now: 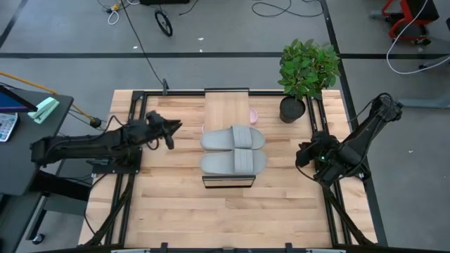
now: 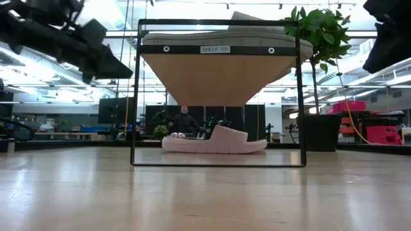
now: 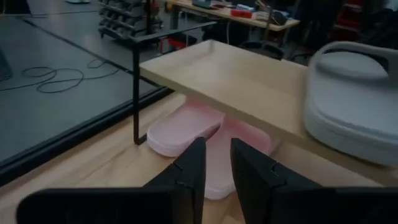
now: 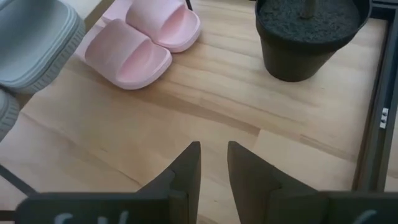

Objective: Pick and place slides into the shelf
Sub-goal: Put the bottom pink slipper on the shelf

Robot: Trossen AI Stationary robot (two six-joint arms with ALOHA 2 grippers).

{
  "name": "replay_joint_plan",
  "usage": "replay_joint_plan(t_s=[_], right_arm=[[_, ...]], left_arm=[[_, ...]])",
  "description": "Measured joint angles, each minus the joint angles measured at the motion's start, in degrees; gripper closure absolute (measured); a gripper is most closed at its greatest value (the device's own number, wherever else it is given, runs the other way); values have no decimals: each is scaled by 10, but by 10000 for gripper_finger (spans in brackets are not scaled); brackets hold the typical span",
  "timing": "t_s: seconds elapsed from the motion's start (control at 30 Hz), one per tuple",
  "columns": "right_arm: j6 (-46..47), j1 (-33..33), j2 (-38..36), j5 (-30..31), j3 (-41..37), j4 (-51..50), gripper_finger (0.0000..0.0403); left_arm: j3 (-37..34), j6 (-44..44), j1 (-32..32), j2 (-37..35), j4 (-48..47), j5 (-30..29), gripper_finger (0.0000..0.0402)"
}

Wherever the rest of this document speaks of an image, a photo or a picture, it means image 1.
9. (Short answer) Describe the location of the grey rubber slide sandal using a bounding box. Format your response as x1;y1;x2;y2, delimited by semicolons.
200;125;266;151
199;148;268;176

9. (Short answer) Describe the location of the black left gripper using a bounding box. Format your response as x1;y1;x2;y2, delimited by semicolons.
142;110;183;150

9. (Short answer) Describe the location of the green plant in black pot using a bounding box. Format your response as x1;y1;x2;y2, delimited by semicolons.
277;38;341;124

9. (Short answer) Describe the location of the white cable with yellow plug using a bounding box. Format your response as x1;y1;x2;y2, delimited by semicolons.
107;2;121;25

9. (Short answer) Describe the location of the black equipment box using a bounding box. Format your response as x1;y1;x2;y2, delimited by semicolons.
139;0;191;5

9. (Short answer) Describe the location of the black aluminium rig frame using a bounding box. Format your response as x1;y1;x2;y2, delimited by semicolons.
84;89;379;253

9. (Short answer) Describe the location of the red and black cart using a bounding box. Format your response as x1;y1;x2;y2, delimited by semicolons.
381;0;440;46

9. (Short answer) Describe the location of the coiled black floor cable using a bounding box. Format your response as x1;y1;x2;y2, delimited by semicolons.
251;0;324;18

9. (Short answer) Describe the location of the laptop with blue screen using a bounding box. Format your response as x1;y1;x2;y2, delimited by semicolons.
0;84;38;114

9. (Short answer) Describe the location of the grey desk foot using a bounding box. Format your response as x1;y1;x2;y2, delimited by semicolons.
396;54;450;109

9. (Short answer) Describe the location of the mint green stapler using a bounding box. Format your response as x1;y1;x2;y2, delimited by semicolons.
27;97;60;124

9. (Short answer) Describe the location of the wooden shelf with black frame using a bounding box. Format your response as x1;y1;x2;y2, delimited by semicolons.
202;87;257;189

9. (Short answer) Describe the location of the white calculator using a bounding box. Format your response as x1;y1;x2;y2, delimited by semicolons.
0;112;18;143

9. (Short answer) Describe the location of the black side desk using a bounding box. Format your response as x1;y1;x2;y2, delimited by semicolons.
0;82;93;253

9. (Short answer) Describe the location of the long black floor cable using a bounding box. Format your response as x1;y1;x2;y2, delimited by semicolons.
119;0;169;96

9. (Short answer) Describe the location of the yellow cable with black plug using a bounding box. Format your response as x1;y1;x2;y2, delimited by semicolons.
0;71;103;129

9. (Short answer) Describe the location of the long white floor cable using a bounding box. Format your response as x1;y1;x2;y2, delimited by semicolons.
386;0;450;75

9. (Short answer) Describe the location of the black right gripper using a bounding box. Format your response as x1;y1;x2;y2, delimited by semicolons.
295;131;333;168

